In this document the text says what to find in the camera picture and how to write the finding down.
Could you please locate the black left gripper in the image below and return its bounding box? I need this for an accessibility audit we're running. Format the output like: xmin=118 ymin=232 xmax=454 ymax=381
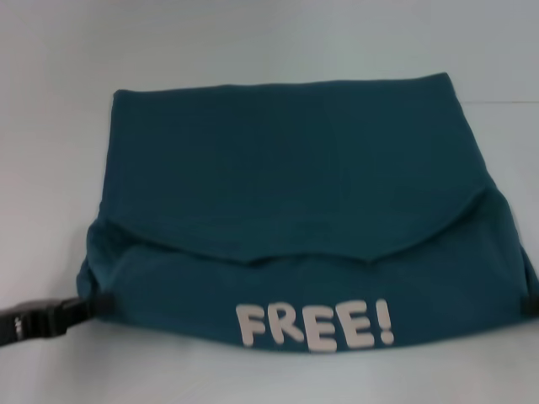
xmin=0 ymin=295 xmax=115 ymax=347

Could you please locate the teal blue shirt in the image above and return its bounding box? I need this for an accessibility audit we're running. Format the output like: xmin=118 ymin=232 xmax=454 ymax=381
xmin=75 ymin=72 xmax=539 ymax=353

